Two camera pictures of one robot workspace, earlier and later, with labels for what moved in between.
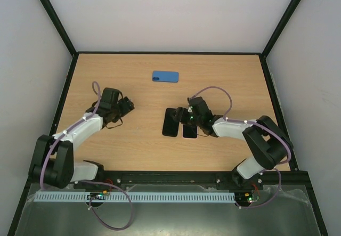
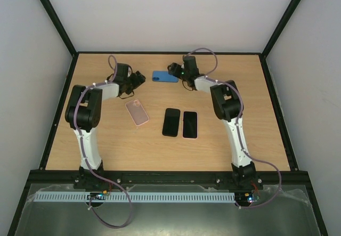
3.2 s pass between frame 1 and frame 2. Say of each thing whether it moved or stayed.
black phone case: stayed
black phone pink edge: stayed
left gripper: moved
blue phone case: stayed
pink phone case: stayed
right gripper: moved
